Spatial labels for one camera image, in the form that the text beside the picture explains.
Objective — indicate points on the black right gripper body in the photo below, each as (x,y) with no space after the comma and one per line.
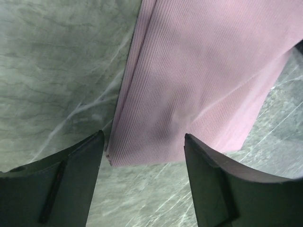
(299,47)

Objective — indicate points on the pink tank top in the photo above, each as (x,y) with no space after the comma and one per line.
(203,67)

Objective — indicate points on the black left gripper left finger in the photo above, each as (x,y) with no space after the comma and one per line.
(55,191)

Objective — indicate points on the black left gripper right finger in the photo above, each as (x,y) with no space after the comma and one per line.
(227,193)

